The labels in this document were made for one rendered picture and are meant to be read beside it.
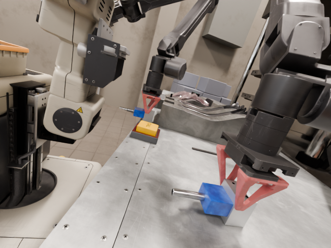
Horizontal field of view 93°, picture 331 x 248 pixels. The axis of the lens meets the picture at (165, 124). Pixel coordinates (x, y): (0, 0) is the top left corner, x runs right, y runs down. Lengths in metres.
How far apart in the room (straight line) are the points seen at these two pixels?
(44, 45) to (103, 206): 3.70
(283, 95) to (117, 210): 0.27
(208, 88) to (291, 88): 2.57
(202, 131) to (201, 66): 3.14
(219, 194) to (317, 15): 0.29
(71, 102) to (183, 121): 0.43
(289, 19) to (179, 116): 0.42
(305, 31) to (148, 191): 0.33
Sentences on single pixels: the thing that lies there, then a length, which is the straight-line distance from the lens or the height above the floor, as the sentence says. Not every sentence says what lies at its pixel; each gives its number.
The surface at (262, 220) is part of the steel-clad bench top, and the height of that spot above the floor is 0.80.
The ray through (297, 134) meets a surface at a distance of 1.50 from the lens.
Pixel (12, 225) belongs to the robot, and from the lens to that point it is 0.95.
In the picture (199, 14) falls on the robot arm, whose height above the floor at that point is 1.25.
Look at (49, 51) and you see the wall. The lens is 3.84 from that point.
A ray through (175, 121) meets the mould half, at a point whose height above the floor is 0.84.
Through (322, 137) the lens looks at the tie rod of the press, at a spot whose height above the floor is 0.93.
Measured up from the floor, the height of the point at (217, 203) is 0.84.
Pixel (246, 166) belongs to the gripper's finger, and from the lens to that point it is 0.25.
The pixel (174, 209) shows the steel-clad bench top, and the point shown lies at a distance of 0.29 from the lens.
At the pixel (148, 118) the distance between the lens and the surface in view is 0.61.
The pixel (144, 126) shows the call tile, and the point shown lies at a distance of 0.46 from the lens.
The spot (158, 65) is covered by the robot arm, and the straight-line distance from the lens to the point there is 0.58.
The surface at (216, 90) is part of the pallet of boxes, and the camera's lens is 2.88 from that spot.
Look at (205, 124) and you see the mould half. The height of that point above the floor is 0.86.
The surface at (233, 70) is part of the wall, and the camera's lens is 4.06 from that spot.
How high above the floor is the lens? 1.00
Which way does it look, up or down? 18 degrees down
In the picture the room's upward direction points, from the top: 17 degrees clockwise
